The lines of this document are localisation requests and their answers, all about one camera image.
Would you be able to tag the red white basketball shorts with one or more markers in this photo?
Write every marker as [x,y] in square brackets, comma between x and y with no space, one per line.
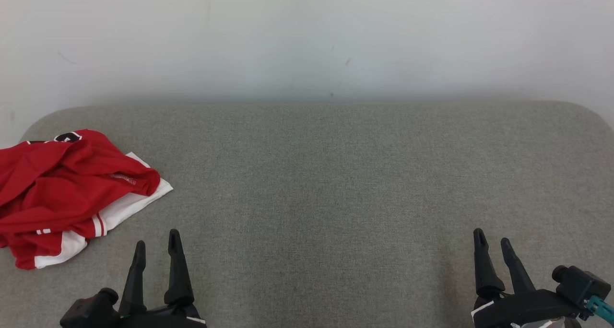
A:
[62,251]

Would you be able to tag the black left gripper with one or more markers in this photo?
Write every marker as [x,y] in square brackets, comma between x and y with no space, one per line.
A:
[163,318]

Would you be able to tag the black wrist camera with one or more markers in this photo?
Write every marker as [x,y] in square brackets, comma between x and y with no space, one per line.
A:
[580,287]
[91,311]

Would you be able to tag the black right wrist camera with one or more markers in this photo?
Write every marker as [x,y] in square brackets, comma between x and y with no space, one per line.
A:
[580,287]

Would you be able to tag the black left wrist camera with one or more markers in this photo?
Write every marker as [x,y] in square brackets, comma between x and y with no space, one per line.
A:
[91,311]

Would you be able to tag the red white basketball jersey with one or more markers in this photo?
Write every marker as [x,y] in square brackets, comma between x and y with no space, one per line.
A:
[72,184]

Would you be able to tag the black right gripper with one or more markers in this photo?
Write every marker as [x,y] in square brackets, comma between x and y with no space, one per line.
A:
[523,309]

